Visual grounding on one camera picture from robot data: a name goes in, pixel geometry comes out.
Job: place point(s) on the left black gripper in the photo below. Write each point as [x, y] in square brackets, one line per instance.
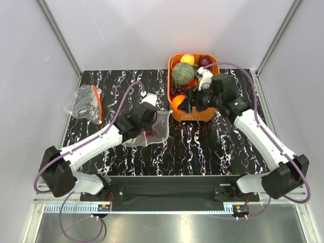
[151, 123]

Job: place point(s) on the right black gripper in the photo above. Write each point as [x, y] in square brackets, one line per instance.
[193, 93]

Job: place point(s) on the orange bell pepper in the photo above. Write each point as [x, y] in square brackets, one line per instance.
[177, 100]

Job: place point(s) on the green netted melon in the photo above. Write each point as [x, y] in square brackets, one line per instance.
[183, 73]

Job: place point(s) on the polka dot zip bag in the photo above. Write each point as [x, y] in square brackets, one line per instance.
[158, 134]

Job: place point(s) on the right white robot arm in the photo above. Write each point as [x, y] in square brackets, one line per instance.
[287, 170]

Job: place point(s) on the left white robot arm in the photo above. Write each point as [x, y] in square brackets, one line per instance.
[59, 167]

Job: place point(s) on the crumpled orange zip bag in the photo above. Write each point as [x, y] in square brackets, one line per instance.
[86, 103]

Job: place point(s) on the purple grape bunch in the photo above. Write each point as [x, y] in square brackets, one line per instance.
[176, 90]

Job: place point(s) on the orange plastic basket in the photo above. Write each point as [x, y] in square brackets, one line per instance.
[180, 115]

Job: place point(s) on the yellow red peach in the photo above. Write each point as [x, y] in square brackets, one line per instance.
[187, 58]

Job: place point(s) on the dark red apple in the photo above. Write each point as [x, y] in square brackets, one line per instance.
[204, 60]

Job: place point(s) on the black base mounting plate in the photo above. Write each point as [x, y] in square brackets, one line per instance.
[163, 194]

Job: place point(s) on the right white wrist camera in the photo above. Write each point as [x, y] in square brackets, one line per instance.
[204, 77]

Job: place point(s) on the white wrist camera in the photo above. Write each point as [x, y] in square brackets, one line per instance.
[204, 77]
[150, 99]

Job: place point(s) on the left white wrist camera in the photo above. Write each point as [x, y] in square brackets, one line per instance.
[150, 99]

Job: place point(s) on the white slotted cable duct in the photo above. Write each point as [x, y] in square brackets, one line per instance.
[78, 208]

